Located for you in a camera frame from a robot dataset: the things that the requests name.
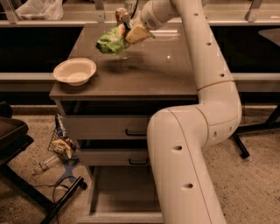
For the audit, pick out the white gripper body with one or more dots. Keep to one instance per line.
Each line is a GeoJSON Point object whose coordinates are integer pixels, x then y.
{"type": "Point", "coordinates": [148, 17]}

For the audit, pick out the green rice chip bag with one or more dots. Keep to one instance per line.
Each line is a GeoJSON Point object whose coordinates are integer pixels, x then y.
{"type": "Point", "coordinates": [111, 42]}

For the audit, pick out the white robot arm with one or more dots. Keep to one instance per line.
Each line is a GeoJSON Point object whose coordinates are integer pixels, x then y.
{"type": "Point", "coordinates": [177, 135]}

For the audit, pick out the grey drawer cabinet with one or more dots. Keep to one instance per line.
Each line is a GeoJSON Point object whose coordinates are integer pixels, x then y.
{"type": "Point", "coordinates": [145, 78]}

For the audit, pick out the white plastic bag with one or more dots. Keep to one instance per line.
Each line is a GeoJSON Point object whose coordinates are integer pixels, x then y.
{"type": "Point", "coordinates": [41, 10]}

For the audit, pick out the top grey drawer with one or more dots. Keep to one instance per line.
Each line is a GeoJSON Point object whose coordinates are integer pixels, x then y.
{"type": "Point", "coordinates": [105, 127]}

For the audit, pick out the grey drawer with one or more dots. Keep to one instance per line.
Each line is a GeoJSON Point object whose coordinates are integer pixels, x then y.
{"type": "Point", "coordinates": [122, 195]}
{"type": "Point", "coordinates": [105, 127]}
{"type": "Point", "coordinates": [108, 157]}

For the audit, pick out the middle grey drawer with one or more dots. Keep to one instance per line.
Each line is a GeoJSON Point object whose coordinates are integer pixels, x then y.
{"type": "Point", "coordinates": [108, 157]}

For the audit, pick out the bottom grey drawer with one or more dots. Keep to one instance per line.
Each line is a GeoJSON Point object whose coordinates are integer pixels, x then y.
{"type": "Point", "coordinates": [122, 195]}

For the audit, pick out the orange soda can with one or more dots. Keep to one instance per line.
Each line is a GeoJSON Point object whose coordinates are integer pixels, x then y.
{"type": "Point", "coordinates": [122, 16]}

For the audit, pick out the white paper bowl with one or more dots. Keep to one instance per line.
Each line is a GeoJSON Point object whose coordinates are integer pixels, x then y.
{"type": "Point", "coordinates": [75, 72]}

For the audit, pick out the clear plastic bottle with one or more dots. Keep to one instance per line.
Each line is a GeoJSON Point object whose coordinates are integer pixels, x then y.
{"type": "Point", "coordinates": [44, 166]}

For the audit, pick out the black chair base left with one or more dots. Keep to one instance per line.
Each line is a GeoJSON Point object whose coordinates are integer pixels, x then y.
{"type": "Point", "coordinates": [15, 206]}

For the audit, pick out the black stand leg right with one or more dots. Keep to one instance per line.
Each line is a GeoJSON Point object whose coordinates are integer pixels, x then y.
{"type": "Point", "coordinates": [271, 123]}

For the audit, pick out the wire basket with snacks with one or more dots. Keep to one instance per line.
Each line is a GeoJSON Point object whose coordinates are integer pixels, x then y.
{"type": "Point", "coordinates": [60, 144]}

